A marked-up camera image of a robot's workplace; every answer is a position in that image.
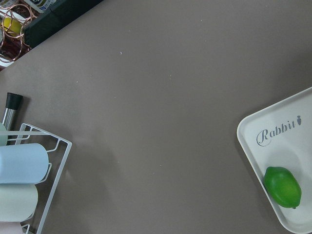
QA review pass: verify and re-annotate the steel muddler black tip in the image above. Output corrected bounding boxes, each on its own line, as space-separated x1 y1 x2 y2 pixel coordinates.
1 92 23 131

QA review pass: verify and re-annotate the black bar on table edge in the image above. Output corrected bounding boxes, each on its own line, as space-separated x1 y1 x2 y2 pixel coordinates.
23 0 102 48

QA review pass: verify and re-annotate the pink cup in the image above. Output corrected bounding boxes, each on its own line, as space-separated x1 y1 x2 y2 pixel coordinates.
0 222 23 234

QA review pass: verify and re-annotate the white wire cup rack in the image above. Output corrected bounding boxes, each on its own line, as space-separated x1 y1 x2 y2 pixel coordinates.
8 123 72 234

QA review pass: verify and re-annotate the mint green cup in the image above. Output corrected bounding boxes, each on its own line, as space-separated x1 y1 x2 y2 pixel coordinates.
0 123 8 146

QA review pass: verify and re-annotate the green lime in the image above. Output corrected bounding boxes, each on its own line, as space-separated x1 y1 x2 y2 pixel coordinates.
263 167 302 209

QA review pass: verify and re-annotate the cream rabbit tray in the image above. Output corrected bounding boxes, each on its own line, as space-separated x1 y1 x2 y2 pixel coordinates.
237 88 312 234

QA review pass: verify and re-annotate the copper wire bottle rack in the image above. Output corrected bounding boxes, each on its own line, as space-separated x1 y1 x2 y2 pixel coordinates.
0 0 35 70

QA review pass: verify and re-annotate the light blue cup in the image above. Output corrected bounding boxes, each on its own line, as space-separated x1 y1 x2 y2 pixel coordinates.
0 143 49 184

